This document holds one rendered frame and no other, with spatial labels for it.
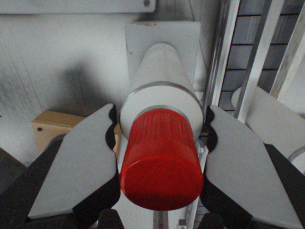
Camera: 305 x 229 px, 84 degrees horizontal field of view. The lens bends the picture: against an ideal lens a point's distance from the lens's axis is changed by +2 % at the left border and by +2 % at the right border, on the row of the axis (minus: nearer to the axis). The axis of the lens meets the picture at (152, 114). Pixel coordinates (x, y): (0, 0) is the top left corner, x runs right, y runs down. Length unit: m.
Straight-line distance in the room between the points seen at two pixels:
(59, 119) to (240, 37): 0.38
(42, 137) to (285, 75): 0.47
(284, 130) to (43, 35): 0.40
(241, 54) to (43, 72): 0.37
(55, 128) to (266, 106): 0.38
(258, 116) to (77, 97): 0.35
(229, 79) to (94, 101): 0.28
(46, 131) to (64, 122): 0.04
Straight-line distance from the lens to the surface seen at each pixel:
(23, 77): 0.46
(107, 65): 0.36
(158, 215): 0.58
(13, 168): 0.29
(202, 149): 0.24
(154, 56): 0.17
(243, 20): 0.31
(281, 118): 0.25
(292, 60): 0.32
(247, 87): 0.24
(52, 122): 0.42
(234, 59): 0.32
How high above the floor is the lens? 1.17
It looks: 60 degrees down
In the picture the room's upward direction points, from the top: 175 degrees counter-clockwise
